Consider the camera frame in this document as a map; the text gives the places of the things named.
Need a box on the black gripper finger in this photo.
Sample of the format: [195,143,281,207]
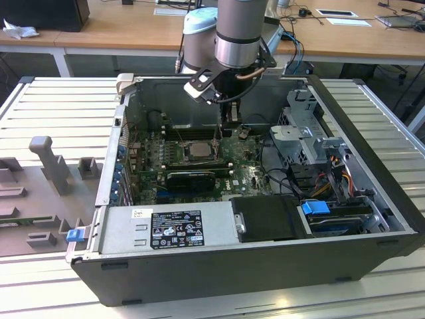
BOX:
[220,101,242,138]

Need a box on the metal socket cover frame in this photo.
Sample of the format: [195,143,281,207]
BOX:
[212,123,222,161]

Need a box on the silver CPU plate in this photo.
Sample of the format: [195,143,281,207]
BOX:
[188,142,215,160]

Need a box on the black RAM slot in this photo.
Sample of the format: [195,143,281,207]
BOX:
[165,167,232,177]
[164,160,230,169]
[163,124,222,133]
[164,131,222,140]

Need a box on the green motherboard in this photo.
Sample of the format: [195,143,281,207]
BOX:
[127,124,278,206]

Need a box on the metal drive cage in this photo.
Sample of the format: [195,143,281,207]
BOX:
[268,88,353,173]

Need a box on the pale blue teach pendant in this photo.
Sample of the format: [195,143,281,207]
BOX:
[262,18,287,72]

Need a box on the black graphics card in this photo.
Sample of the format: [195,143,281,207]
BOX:
[165,170,217,193]

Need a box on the silver shroud latch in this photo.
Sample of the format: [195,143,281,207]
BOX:
[233,213,247,234]

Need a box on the black plastic shroud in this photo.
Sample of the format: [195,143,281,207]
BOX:
[228,195,315,243]

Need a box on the light grey case latch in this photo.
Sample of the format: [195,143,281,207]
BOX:
[115,73,135,100]

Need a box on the hard disk in blue carrier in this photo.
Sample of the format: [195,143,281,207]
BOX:
[299,199,365,238]

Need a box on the white desk plate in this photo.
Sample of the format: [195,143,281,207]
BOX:
[326,17,373,28]

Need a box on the wooden desk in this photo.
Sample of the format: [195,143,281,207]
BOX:
[0,0,425,78]

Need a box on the black open PC case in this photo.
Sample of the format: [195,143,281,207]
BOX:
[64,73,425,308]

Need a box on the silver power supply unit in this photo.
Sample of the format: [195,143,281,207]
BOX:
[86,201,240,256]

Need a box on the grey laptop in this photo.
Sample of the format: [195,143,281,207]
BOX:
[375,15,422,30]

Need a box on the grey parts rack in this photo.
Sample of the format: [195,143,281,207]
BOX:
[0,135,104,259]

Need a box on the black computer box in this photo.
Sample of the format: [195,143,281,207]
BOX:
[0,0,91,33]

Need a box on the crumpled white paper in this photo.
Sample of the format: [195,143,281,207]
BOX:
[2,18,41,41]

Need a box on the green RAM stick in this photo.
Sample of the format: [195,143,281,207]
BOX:
[0,216,54,230]

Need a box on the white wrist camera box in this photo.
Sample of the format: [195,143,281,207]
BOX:
[183,68,218,106]

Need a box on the black wire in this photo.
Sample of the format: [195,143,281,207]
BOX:
[258,132,301,197]

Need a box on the blue cable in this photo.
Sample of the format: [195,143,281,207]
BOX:
[282,30,305,73]

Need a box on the silver desk cable port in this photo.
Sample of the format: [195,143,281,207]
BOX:
[315,9,359,17]
[153,7,187,16]

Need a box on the yellow wire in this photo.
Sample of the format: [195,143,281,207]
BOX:
[341,167,353,199]

